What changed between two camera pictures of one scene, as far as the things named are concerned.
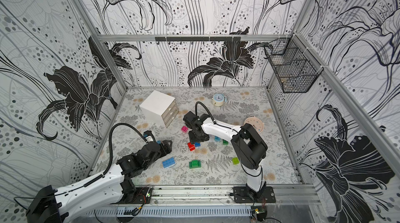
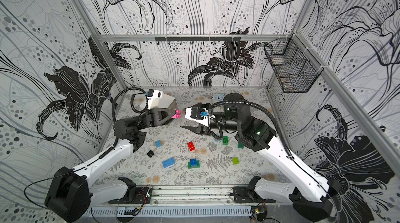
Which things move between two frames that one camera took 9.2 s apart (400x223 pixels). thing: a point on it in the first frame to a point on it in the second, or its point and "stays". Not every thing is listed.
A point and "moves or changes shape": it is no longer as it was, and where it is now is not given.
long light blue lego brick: (168, 162) stays
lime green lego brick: (235, 161) stays
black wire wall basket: (295, 66) stays
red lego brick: (191, 147) stays
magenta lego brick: (184, 128) moves or changes shape
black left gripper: (168, 149) to (151, 120)
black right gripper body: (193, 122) to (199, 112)
